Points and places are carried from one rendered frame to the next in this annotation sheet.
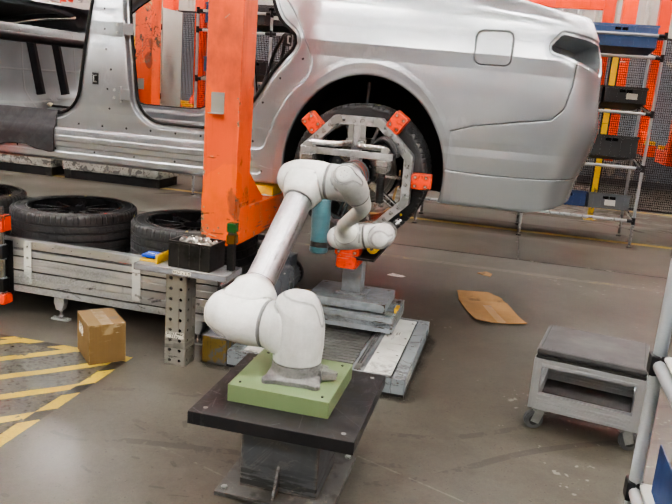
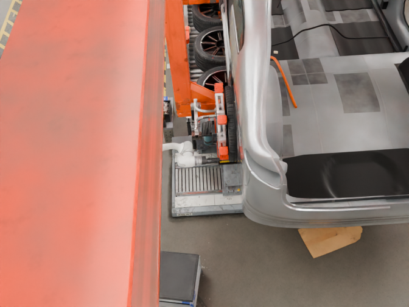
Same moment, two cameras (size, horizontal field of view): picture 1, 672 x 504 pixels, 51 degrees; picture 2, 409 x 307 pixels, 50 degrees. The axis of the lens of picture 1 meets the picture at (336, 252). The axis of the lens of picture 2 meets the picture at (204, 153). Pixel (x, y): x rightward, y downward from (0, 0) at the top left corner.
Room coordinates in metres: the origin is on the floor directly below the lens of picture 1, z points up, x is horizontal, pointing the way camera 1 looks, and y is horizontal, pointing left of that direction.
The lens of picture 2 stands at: (2.62, -2.52, 3.70)
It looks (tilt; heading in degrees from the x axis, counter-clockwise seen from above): 52 degrees down; 78
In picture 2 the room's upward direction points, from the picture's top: 5 degrees counter-clockwise
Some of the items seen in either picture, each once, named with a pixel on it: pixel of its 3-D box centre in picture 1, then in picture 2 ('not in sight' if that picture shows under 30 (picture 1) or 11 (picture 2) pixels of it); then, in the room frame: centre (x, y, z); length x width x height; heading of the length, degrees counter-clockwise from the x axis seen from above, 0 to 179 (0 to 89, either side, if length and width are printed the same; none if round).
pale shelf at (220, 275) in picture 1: (188, 268); (164, 113); (2.93, 0.63, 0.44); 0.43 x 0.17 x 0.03; 76
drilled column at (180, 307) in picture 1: (180, 316); (167, 125); (2.94, 0.66, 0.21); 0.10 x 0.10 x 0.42; 76
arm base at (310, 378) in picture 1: (302, 368); not in sight; (2.06, 0.08, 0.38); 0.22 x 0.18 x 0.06; 82
